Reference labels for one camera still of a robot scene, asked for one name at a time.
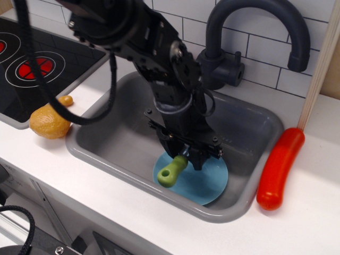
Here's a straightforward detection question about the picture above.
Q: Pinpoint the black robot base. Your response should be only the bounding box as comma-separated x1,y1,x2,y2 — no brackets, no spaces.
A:
0,204,133,255

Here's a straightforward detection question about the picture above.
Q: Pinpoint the grey plastic sink basin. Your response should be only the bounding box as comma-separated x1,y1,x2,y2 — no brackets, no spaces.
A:
66,72,284,223

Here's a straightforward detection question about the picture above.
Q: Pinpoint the black braided cable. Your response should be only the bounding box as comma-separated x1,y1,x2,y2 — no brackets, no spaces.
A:
12,0,117,126

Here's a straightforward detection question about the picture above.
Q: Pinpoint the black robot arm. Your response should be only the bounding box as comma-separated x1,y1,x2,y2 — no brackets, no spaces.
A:
62,1,223,170

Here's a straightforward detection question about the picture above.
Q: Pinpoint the red toy sausage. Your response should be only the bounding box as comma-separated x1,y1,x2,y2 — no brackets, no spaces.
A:
257,127,305,211

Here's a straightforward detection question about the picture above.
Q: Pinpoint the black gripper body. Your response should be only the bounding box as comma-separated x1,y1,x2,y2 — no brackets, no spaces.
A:
144,100,223,158

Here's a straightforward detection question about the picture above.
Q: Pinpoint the light wooden post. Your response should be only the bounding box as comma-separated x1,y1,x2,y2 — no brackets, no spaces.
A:
297,0,339,132

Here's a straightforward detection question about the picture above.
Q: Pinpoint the green handled grey spatula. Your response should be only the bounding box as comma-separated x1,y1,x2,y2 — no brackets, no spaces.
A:
156,154,189,188

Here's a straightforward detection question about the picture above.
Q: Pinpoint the dark grey toy faucet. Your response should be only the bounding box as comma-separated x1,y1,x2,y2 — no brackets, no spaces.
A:
197,1,311,90

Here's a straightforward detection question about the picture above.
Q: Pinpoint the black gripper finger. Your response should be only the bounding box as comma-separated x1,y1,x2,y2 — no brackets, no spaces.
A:
156,130,184,158
189,147,210,171

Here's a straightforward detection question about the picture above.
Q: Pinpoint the yellow toy chicken drumstick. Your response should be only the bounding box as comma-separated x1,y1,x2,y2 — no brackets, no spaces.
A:
29,104,71,140

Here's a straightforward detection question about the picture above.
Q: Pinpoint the blue plastic plate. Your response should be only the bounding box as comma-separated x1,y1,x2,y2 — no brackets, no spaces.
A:
152,152,228,205

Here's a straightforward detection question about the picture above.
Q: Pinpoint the black toy stovetop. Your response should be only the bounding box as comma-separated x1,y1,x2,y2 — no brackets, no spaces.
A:
1,18,108,129

